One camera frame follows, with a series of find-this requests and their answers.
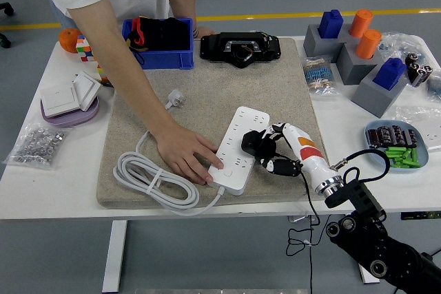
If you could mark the grey block holder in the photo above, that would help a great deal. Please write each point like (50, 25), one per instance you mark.
(317, 47)
(346, 34)
(368, 97)
(351, 66)

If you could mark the purple plate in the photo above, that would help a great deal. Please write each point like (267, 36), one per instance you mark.
(69, 120)

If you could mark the light blue plate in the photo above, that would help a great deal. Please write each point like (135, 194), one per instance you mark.
(423, 156)

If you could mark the small dark metal object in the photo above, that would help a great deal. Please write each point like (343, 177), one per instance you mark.
(106, 84)

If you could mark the colourful puzzle cube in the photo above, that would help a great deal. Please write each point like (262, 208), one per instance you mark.
(82, 49)
(101, 71)

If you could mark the small metal bracket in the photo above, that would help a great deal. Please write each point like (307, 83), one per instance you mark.
(296, 219)

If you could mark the grey-brown mat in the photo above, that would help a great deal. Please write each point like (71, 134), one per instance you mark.
(224, 84)

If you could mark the bag of blue parts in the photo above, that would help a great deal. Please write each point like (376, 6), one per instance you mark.
(399, 44)
(435, 85)

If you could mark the white wall switch panel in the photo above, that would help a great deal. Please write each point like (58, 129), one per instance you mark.
(58, 99)
(86, 89)

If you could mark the person's right hand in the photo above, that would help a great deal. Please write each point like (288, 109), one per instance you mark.
(182, 149)

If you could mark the bag of metal nuts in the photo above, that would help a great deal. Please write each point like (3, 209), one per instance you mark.
(36, 146)

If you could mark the black device housing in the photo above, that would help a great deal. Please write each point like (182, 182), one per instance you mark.
(213, 46)

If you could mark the white table leg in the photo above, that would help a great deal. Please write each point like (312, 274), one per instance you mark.
(367, 278)
(115, 256)

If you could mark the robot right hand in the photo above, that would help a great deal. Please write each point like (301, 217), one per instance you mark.
(306, 151)

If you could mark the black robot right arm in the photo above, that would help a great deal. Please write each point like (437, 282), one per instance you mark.
(361, 197)

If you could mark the orange fruit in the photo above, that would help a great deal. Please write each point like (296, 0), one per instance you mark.
(67, 41)

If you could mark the black and red cloth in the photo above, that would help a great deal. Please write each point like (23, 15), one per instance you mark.
(162, 36)

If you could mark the blue square peg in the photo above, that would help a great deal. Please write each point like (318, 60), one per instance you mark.
(389, 73)
(330, 23)

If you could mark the green cylinder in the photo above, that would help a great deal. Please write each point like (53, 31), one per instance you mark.
(407, 154)
(398, 155)
(398, 160)
(398, 149)
(401, 166)
(415, 155)
(411, 163)

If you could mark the orange cylinder peg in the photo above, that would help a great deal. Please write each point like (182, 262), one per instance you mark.
(361, 23)
(368, 44)

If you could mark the clear plastic bag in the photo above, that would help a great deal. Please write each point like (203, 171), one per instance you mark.
(430, 125)

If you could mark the bag of resistors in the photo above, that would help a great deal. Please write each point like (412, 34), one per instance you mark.
(318, 75)

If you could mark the blue plastic bin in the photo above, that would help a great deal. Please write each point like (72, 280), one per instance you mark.
(165, 60)

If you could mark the black office chair base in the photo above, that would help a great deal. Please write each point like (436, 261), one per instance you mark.
(7, 8)

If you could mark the person's left hand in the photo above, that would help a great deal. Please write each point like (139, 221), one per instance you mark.
(204, 31)

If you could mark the person's right forearm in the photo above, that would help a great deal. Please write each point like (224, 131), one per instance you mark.
(120, 66)

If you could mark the black table control panel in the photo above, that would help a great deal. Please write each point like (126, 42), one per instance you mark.
(423, 215)

